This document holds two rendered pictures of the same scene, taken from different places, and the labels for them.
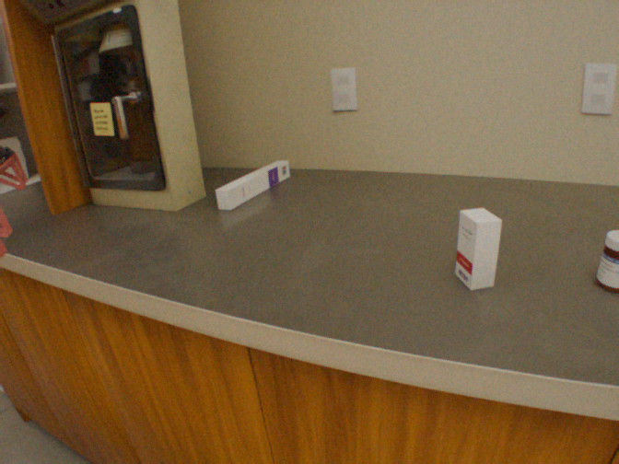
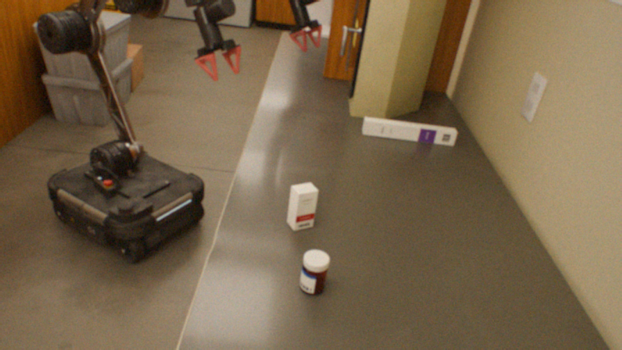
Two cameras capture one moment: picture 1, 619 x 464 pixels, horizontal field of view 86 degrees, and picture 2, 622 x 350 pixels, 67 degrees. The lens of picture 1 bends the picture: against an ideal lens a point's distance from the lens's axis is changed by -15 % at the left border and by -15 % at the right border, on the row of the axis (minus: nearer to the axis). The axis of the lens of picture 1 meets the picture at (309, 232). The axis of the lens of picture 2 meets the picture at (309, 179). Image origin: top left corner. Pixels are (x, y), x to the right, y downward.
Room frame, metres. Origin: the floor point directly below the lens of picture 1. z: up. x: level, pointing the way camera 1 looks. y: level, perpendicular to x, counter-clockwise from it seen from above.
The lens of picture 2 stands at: (0.02, -0.92, 1.52)
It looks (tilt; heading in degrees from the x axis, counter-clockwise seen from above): 30 degrees down; 61
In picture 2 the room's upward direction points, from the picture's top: 8 degrees clockwise
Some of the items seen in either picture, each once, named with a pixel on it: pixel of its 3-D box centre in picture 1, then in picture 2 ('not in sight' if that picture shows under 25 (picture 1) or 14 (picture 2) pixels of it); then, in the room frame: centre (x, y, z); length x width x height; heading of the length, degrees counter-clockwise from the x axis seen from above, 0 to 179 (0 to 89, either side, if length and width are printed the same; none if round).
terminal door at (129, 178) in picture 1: (105, 107); (358, 26); (0.87, 0.44, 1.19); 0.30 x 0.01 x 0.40; 63
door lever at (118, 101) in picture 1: (126, 115); (349, 40); (0.80, 0.36, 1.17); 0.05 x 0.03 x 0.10; 153
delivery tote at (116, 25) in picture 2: not in sight; (88, 43); (0.12, 2.67, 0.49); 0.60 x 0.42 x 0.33; 64
